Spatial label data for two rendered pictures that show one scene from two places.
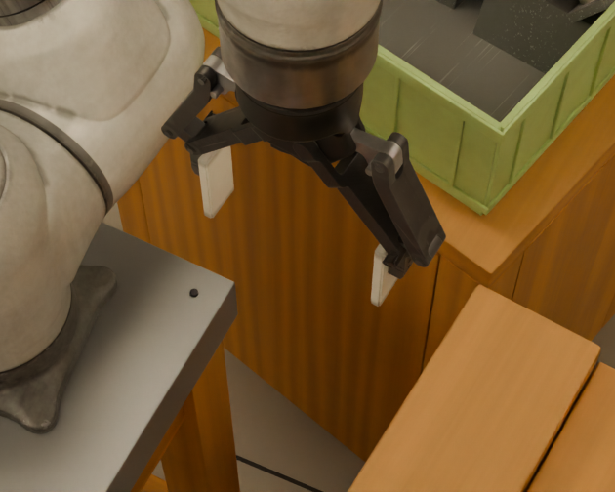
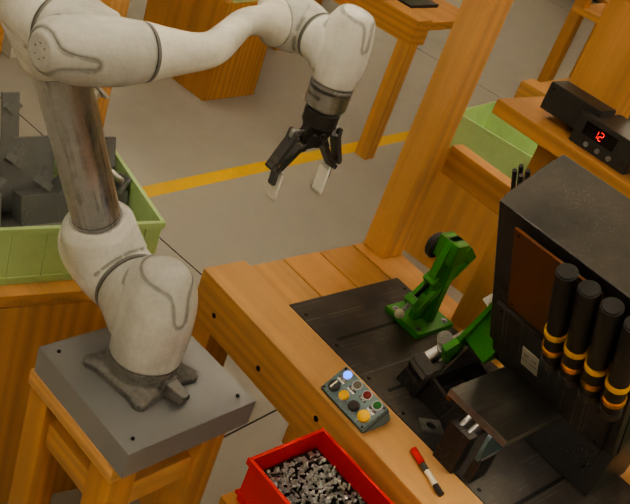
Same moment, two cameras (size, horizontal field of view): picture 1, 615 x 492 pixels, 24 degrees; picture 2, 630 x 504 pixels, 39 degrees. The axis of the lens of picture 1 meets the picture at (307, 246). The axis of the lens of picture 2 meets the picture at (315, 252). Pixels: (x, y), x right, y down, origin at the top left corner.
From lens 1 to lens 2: 1.70 m
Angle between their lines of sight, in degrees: 60
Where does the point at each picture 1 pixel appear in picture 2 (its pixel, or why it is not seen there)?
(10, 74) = (124, 244)
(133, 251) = not seen: hidden behind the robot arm
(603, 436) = (271, 279)
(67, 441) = (204, 375)
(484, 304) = (212, 271)
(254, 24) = (351, 84)
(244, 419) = not seen: outside the picture
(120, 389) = (191, 354)
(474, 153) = (150, 242)
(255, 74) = (342, 104)
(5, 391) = (179, 374)
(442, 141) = not seen: hidden behind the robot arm
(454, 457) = (264, 304)
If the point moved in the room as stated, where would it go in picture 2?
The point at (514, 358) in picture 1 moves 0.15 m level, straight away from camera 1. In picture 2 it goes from (237, 276) to (196, 246)
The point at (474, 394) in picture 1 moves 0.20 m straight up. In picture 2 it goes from (244, 289) to (266, 226)
